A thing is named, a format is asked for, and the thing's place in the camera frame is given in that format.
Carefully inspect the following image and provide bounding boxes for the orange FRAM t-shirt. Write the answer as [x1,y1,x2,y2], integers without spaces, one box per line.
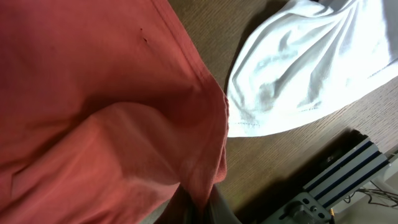
[1,0,228,223]

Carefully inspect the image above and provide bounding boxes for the white t-shirt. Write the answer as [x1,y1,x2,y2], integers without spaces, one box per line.
[226,0,397,138]

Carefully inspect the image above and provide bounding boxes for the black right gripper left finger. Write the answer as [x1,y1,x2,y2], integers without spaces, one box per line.
[154,186,199,224]

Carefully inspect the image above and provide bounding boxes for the black mounting bracket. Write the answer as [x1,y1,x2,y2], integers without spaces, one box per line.
[260,192,332,224]

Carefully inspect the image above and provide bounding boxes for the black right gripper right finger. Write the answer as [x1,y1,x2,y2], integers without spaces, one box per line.
[205,185,241,224]

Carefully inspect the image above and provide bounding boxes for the tangled wires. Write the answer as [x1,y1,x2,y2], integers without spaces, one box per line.
[341,180,398,209]

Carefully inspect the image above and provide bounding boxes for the aluminium extrusion rail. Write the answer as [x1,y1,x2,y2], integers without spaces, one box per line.
[303,138,391,209]

